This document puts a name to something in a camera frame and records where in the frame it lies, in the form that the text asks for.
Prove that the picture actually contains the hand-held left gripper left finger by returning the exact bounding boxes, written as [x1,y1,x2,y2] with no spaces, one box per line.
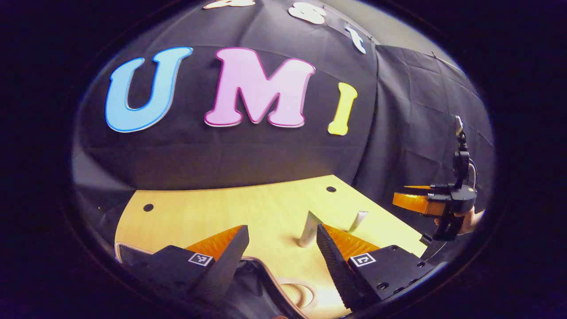
[120,225,250,307]

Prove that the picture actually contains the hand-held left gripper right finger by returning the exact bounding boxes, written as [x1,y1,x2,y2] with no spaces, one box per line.
[316,223,446,311]

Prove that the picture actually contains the pink suitcase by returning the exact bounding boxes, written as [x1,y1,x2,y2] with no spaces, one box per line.
[114,241,322,319]

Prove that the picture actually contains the white skin care tube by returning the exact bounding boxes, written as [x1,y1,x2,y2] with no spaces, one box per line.
[299,211,324,248]

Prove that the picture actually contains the green skin care tube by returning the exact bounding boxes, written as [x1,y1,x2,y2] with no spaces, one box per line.
[349,210,369,234]

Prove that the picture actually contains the black backdrop cloth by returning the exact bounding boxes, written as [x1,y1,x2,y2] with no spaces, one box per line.
[73,0,496,249]

